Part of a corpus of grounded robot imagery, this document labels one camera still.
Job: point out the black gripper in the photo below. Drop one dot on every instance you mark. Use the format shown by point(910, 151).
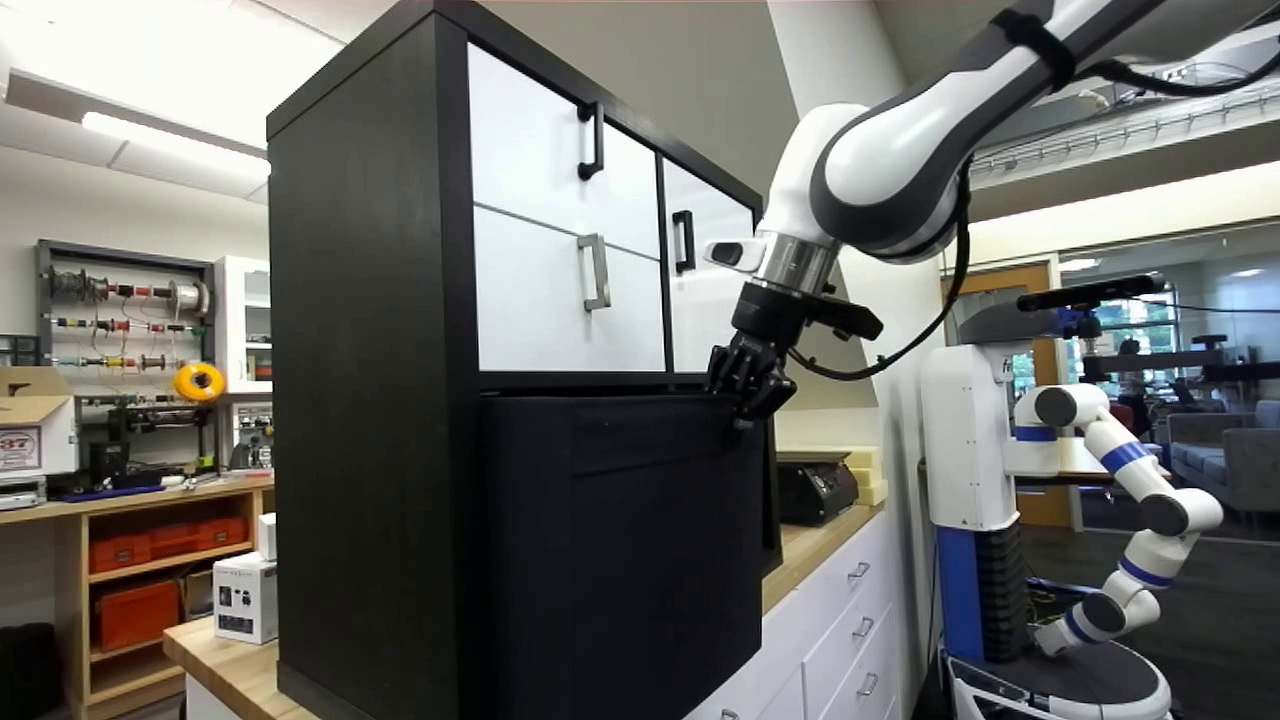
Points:
point(766, 324)

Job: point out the black fabric storage box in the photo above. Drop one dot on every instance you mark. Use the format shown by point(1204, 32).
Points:
point(626, 552)

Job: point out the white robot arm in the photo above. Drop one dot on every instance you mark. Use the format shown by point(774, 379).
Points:
point(894, 181)

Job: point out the white labelled box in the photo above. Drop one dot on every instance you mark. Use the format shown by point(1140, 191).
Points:
point(247, 599)

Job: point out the red storage bin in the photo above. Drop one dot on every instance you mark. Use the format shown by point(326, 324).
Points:
point(133, 612)

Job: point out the cardboard box with label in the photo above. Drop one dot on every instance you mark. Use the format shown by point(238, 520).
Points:
point(36, 433)

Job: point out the white cabinet door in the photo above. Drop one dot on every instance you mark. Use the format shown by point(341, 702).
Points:
point(700, 290)

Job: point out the white lower drawer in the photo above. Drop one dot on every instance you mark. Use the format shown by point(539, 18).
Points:
point(559, 302)

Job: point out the white drawer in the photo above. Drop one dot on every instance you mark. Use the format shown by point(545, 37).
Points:
point(559, 302)
point(545, 157)

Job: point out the white base cabinet wood top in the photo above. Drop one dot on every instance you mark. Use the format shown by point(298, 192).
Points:
point(832, 632)

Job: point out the black cube shelf unit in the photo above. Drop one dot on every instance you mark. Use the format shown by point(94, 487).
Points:
point(376, 363)

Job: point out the white upper drawer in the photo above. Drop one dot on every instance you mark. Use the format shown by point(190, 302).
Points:
point(545, 157)

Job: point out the yellow tape roll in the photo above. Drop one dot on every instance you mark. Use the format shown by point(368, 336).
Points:
point(198, 382)

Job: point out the wooden shelf workbench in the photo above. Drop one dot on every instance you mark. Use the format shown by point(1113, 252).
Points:
point(122, 573)

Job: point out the wall tool rack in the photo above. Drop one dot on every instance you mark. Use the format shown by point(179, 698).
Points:
point(122, 323)

